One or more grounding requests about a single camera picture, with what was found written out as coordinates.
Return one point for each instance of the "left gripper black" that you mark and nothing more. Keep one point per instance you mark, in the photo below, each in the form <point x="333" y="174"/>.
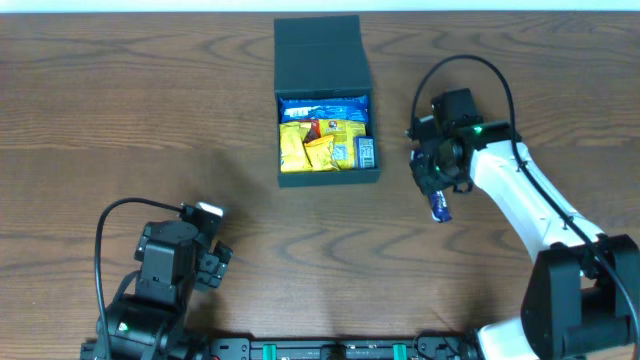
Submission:
<point x="214" y="261"/>

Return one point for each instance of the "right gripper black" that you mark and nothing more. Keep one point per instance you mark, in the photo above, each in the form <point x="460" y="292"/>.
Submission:
<point x="428" y="183"/>

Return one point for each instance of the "purple chocolate bar wrapper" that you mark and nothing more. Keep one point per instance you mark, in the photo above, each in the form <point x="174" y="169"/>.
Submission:
<point x="439" y="208"/>

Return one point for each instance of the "small blue card box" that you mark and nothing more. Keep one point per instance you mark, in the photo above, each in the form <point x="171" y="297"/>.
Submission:
<point x="364" y="152"/>

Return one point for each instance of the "large yellow Hacks candy bag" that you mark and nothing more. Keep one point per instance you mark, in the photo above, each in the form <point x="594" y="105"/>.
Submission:
<point x="344" y="132"/>

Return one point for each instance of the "blue cookie wrapper bar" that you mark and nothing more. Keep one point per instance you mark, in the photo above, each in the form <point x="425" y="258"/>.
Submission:
<point x="349" y="108"/>

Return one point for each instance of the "small yellow orange snack packet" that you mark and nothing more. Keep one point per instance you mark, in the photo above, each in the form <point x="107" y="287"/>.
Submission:
<point x="320" y="154"/>

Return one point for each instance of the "red snack packet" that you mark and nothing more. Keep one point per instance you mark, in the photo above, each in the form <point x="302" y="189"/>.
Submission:
<point x="313" y="130"/>

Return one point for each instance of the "yellow snack bar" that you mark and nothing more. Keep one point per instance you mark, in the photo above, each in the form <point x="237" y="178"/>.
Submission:
<point x="293" y="156"/>

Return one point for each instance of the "black gift box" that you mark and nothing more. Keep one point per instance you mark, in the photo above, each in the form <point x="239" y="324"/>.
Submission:
<point x="322" y="58"/>

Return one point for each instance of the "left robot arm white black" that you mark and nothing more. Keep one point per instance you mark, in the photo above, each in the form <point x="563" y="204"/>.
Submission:
<point x="145" y="319"/>

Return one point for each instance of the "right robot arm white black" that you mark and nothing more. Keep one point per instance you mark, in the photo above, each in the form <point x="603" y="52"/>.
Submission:
<point x="583" y="292"/>

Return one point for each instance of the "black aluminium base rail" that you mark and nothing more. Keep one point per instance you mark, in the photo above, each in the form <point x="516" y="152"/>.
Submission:
<point x="425" y="347"/>

